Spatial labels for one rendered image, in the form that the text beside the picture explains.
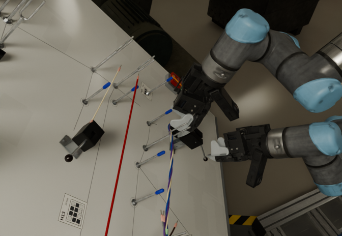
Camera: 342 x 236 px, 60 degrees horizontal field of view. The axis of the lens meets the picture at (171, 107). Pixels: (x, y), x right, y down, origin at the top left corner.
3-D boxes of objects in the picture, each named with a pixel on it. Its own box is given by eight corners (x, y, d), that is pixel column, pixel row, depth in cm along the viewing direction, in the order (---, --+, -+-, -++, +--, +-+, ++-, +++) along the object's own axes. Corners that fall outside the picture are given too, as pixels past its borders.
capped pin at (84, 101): (87, 100, 67) (113, 82, 63) (87, 106, 66) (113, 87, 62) (82, 97, 66) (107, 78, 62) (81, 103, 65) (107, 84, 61)
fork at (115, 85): (113, 81, 78) (152, 53, 71) (118, 85, 79) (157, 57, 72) (112, 86, 76) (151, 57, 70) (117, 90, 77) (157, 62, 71)
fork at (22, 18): (5, 45, 56) (47, -1, 50) (2, 51, 55) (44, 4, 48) (-5, 38, 55) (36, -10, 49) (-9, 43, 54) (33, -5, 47)
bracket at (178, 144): (174, 154, 85) (188, 147, 82) (169, 150, 84) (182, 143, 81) (174, 142, 88) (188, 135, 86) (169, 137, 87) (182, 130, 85)
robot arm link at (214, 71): (236, 56, 68) (241, 78, 62) (226, 70, 71) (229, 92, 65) (208, 43, 66) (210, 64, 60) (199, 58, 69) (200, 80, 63)
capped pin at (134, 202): (130, 203, 63) (160, 190, 59) (132, 197, 64) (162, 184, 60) (135, 207, 63) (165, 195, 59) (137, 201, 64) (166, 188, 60)
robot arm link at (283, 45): (296, 84, 67) (262, 79, 61) (268, 56, 74) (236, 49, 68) (319, 55, 62) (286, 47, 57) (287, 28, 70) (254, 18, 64)
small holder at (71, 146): (40, 161, 51) (65, 145, 47) (68, 132, 58) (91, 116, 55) (59, 179, 52) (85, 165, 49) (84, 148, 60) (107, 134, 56)
